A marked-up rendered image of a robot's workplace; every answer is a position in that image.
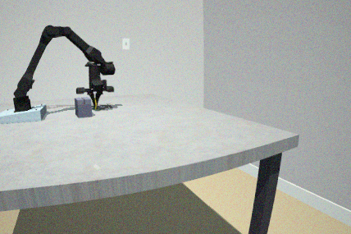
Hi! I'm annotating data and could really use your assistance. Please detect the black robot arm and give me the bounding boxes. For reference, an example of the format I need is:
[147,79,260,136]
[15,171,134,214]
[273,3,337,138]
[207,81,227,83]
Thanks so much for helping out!
[13,25,116,112]

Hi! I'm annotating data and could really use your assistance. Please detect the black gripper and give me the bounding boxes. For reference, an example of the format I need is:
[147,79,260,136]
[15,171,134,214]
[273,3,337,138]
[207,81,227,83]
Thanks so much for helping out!
[76,76,114,107]

